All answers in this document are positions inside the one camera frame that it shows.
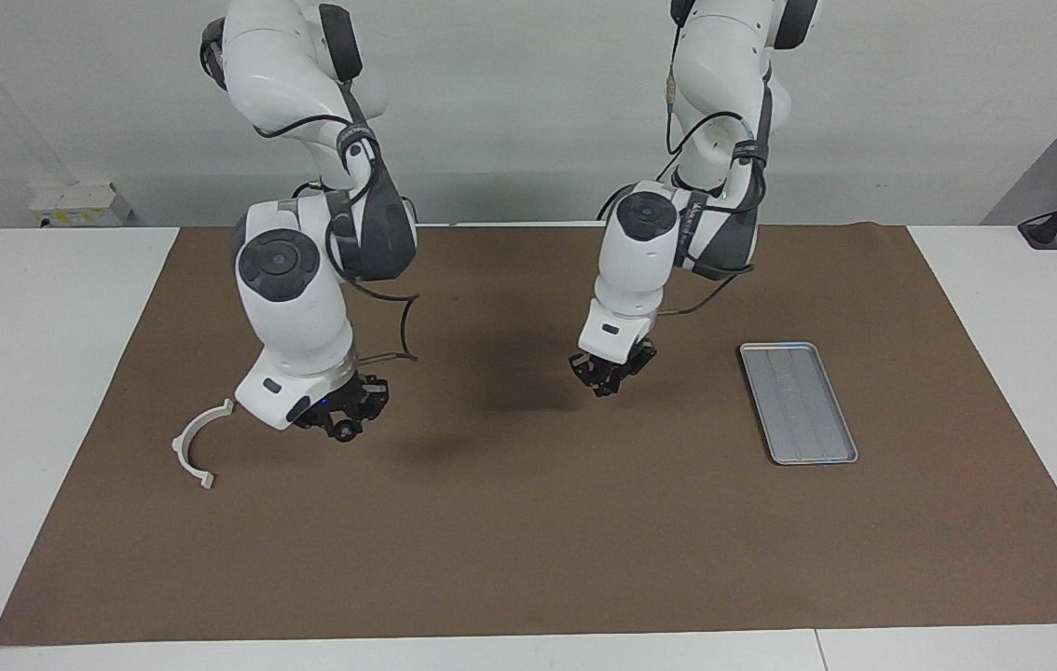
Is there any silver metal tray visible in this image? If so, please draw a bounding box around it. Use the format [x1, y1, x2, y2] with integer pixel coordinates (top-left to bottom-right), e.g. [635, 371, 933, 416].
[739, 341, 860, 466]

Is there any brown table mat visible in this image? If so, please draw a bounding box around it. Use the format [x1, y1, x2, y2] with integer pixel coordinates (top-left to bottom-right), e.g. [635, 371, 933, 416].
[0, 222, 1057, 648]

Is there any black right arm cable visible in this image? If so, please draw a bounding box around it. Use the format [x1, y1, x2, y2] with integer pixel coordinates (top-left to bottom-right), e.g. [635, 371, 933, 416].
[254, 112, 420, 364]

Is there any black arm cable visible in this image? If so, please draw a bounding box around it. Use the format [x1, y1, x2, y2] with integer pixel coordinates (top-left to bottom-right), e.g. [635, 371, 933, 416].
[254, 112, 420, 364]
[659, 19, 767, 318]

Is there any white semicircular bracket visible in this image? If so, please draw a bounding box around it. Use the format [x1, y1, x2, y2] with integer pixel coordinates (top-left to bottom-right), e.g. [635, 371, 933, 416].
[171, 399, 237, 491]

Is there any black base power cable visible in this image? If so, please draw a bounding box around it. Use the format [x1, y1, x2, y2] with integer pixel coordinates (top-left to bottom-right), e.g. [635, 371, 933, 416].
[597, 182, 643, 223]

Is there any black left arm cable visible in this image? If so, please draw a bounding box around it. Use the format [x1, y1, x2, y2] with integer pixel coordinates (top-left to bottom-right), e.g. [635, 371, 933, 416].
[659, 19, 767, 318]

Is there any white wall socket box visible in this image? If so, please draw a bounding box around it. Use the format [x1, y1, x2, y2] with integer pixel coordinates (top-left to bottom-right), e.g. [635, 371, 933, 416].
[28, 182, 134, 228]

